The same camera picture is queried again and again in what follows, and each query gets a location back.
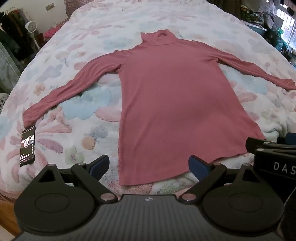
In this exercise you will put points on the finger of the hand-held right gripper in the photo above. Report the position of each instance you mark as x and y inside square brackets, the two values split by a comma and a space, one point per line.
[255, 143]
[291, 138]

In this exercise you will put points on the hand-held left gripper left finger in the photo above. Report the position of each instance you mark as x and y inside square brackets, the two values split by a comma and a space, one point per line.
[100, 165]

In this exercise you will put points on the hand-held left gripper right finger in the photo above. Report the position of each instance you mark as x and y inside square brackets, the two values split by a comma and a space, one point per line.
[197, 166]

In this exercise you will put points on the pink turtleneck top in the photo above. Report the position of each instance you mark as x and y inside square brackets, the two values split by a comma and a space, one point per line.
[173, 104]

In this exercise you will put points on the floral clothes pile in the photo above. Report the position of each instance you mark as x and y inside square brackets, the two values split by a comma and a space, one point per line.
[251, 15]

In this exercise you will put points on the dark clothes on rack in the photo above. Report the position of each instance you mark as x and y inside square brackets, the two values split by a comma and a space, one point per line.
[13, 25]

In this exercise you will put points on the black smartphone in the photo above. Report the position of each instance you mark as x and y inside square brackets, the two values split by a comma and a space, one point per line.
[27, 148]

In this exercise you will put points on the black shoes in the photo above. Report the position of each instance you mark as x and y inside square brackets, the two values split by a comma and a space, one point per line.
[290, 55]

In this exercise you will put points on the green backpack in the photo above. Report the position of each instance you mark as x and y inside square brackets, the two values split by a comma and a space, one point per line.
[274, 39]

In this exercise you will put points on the floral fleece blanket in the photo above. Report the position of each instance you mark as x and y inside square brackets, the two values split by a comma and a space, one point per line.
[81, 58]

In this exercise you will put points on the blue storage bin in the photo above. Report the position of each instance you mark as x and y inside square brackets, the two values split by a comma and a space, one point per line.
[257, 29]

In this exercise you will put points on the window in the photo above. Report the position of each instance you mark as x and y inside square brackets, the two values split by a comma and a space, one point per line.
[288, 20]

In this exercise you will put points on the grey green cloth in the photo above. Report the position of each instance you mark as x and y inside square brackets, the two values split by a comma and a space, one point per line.
[8, 69]

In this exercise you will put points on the magenta cloth pile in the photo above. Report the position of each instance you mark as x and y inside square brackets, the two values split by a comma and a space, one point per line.
[54, 30]

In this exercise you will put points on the white standing fan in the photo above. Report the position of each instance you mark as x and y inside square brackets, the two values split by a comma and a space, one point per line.
[29, 26]

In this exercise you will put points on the wooden bed frame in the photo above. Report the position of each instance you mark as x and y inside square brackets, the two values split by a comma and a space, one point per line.
[8, 213]

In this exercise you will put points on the wall socket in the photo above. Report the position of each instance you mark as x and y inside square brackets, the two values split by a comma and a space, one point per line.
[50, 7]

